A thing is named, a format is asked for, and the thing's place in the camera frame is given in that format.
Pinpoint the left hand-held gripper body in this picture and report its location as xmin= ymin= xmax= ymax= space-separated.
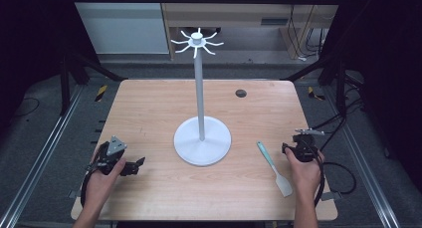
xmin=89 ymin=135 xmax=134 ymax=176

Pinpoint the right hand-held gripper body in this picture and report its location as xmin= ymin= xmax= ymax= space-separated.
xmin=282 ymin=127 xmax=325 ymax=163

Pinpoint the teal handled white spatula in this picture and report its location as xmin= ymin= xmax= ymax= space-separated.
xmin=256 ymin=140 xmax=295 ymax=198

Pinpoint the white hook stand rack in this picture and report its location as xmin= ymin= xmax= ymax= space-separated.
xmin=170 ymin=27 xmax=233 ymax=167

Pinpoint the person's right hand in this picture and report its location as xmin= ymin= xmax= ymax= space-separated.
xmin=284 ymin=147 xmax=325 ymax=203

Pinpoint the person's left hand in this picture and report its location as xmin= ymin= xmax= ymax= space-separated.
xmin=85 ymin=157 xmax=127 ymax=205

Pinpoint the black metal stand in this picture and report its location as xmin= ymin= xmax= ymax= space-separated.
xmin=59 ymin=51 xmax=128 ymax=116
xmin=284 ymin=54 xmax=348 ymax=117

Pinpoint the black curtain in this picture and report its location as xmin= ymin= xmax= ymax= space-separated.
xmin=317 ymin=0 xmax=422 ymax=192
xmin=0 ymin=0 xmax=101 ymax=129

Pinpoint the white cabinet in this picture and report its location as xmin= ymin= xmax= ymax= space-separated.
xmin=69 ymin=0 xmax=170 ymax=55

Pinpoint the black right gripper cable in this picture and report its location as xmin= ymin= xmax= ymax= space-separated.
xmin=308 ymin=144 xmax=326 ymax=207

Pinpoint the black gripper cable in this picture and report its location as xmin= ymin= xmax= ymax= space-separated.
xmin=308 ymin=144 xmax=326 ymax=207
xmin=80 ymin=150 xmax=105 ymax=208

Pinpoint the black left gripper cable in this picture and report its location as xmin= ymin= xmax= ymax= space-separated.
xmin=80 ymin=150 xmax=105 ymax=208

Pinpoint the black floor cable loop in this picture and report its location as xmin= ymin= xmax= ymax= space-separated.
xmin=321 ymin=161 xmax=358 ymax=196

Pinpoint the silver metal floor rail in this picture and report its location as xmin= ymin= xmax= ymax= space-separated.
xmin=0 ymin=84 xmax=86 ymax=228
xmin=321 ymin=85 xmax=403 ymax=228

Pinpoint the thin black floor cable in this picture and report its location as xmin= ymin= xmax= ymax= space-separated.
xmin=11 ymin=96 xmax=42 ymax=118

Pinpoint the hanging black cable bundle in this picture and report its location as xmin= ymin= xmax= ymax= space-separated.
xmin=286 ymin=3 xmax=329 ymax=62

